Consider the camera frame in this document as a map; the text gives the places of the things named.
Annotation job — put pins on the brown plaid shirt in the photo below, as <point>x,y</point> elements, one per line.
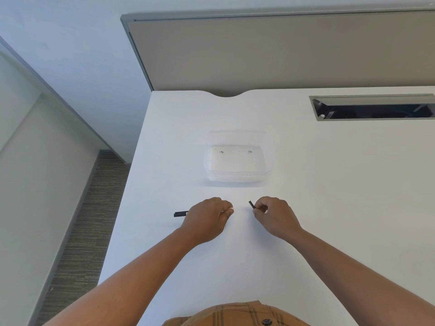
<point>231,317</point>

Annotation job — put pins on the person's right forearm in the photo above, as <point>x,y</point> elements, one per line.
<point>357,278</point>

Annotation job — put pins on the person's left hand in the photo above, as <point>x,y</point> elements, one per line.
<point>204,222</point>

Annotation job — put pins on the person's right hand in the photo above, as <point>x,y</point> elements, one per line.
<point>280,220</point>

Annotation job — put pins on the person's left forearm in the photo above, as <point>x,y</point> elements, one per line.
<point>122,288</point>

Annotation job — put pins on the beige desk partition panel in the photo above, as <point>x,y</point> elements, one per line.
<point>272,52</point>

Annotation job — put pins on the clear plastic container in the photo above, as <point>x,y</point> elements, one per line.
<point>238,162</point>

